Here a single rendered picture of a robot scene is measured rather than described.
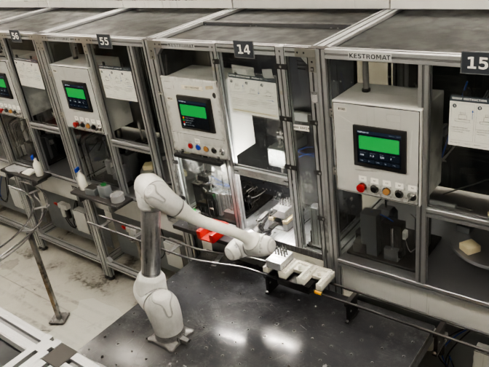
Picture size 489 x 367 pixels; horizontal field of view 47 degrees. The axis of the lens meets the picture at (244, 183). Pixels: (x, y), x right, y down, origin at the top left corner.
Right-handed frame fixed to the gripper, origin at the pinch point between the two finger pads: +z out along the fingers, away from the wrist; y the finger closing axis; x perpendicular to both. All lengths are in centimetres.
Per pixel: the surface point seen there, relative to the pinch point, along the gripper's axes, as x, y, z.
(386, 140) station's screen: -75, 64, -10
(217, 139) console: 27, 48, -8
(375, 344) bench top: -78, -33, -32
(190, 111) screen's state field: 41, 64, -11
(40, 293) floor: 213, -101, -48
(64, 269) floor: 224, -101, -16
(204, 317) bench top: 9, -33, -59
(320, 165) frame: -38, 44, -7
